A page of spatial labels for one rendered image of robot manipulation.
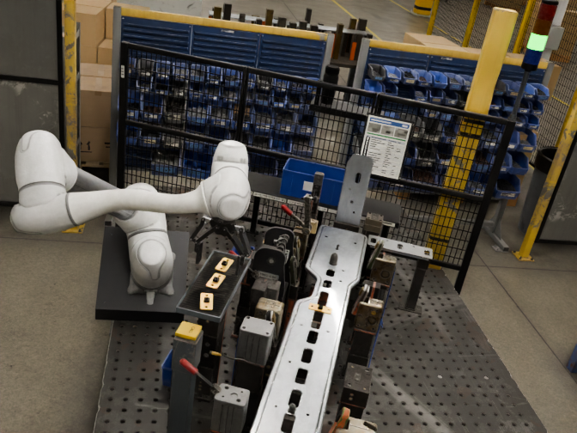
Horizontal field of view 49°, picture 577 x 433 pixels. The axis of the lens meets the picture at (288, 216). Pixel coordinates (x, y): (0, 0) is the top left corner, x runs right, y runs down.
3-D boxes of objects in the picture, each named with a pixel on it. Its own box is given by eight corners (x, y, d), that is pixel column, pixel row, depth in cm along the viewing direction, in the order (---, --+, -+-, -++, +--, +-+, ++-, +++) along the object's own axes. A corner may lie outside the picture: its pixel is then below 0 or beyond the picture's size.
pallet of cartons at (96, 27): (136, 125, 644) (141, 21, 597) (55, 116, 633) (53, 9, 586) (149, 91, 750) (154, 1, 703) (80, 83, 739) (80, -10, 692)
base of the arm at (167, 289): (126, 304, 249) (125, 301, 244) (130, 251, 257) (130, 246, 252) (173, 305, 252) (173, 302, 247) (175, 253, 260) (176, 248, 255)
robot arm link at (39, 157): (140, 247, 254) (132, 198, 261) (175, 235, 250) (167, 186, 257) (3, 197, 183) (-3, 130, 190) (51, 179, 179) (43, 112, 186)
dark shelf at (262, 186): (398, 228, 293) (399, 223, 291) (214, 187, 303) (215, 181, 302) (400, 210, 312) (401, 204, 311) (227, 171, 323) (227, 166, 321)
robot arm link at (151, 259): (134, 292, 246) (132, 277, 226) (127, 248, 251) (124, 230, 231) (175, 285, 250) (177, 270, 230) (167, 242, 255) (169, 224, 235)
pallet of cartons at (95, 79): (121, 179, 525) (125, 55, 479) (17, 174, 505) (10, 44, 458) (124, 129, 629) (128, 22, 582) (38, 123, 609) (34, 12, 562)
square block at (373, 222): (367, 288, 299) (383, 222, 283) (350, 284, 300) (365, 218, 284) (367, 279, 306) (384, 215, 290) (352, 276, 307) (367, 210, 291)
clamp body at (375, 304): (367, 387, 238) (387, 312, 222) (336, 378, 239) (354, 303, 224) (369, 371, 246) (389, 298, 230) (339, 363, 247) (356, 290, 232)
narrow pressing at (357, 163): (359, 226, 289) (374, 158, 274) (334, 221, 291) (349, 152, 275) (359, 225, 290) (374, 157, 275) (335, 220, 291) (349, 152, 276)
